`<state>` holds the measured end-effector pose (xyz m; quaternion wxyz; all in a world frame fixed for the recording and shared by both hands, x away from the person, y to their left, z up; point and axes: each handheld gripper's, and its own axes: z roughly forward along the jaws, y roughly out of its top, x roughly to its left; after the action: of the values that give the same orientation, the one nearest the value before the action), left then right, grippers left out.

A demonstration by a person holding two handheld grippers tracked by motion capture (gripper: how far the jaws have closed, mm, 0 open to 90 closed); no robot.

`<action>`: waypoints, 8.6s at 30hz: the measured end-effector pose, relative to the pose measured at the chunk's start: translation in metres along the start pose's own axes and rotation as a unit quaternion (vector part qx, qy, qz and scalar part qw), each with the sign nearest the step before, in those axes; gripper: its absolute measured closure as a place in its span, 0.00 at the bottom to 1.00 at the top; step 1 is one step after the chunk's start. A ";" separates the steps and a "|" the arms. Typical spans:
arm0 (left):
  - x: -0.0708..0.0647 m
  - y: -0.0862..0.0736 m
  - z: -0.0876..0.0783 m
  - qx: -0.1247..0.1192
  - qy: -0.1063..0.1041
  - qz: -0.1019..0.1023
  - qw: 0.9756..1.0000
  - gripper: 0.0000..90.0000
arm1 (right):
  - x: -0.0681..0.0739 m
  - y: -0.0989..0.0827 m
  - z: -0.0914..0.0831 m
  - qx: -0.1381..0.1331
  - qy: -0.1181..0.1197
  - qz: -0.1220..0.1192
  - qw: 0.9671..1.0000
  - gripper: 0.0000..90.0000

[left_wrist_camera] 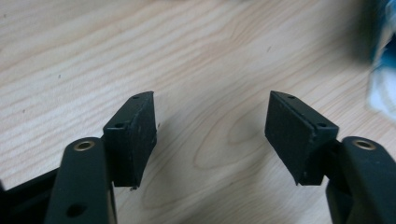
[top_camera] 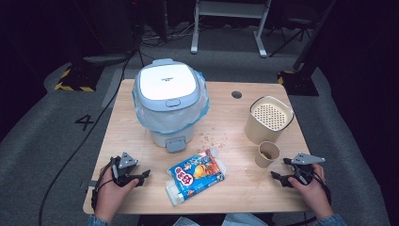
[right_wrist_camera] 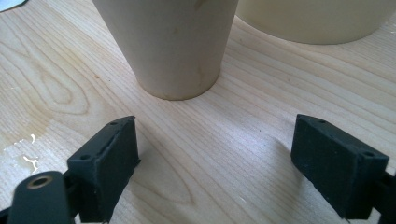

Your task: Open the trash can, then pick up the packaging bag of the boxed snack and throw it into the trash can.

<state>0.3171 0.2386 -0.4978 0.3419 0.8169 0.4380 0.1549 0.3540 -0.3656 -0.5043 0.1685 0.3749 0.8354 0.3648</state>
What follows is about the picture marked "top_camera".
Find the person's legs in jeans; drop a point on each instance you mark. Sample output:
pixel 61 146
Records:
pixel 238 219

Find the scattered food crumbs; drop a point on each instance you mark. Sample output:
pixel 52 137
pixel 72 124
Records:
pixel 207 138

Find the white pedal trash bin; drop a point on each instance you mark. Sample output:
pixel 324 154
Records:
pixel 166 81

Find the person's left hand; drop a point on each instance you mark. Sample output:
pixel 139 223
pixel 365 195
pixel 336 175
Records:
pixel 109 197

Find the black tripod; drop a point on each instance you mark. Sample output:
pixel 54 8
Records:
pixel 293 36

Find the white metal desk frame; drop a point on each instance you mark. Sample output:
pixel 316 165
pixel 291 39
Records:
pixel 232 9

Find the person's right hand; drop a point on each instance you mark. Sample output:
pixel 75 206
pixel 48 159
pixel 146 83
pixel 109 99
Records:
pixel 315 194

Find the beige container with perforated insert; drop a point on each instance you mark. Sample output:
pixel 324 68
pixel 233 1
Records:
pixel 255 132

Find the brown paper cup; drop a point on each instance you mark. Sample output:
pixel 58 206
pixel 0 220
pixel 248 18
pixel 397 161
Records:
pixel 262 160

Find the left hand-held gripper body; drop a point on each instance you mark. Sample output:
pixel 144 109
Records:
pixel 125 161

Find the grey tape strip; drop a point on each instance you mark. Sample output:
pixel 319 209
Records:
pixel 89 184

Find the black stand with striped base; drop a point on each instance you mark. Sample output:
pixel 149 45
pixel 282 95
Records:
pixel 78 78
pixel 298 83

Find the blue snack packet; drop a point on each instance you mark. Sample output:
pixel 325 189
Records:
pixel 194 177

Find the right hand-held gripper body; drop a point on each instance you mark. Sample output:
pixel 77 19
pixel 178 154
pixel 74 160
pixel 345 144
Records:
pixel 306 159

